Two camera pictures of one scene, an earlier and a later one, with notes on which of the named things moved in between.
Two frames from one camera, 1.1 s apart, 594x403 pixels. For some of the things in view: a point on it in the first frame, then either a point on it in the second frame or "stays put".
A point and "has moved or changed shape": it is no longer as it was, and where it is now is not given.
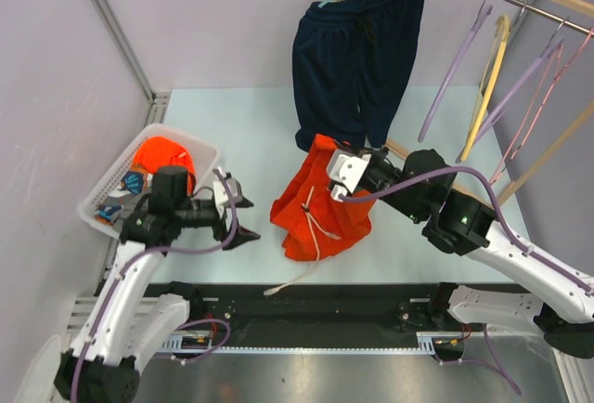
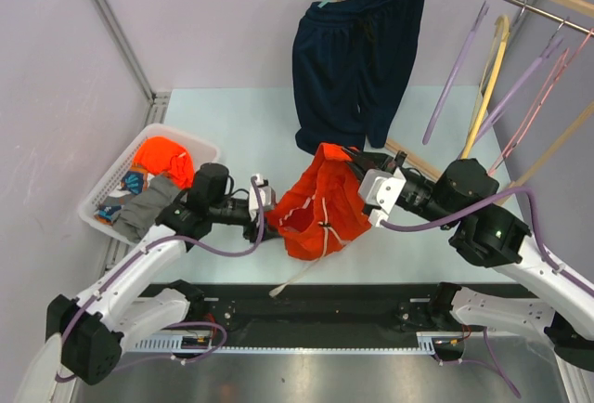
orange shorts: [316, 227] has moved or changed shape
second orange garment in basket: [160, 150] stays put
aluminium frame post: [115, 23] stays put
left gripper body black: [200, 214] to [251, 230]
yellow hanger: [502, 35] stays put
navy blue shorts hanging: [355, 50] stays put
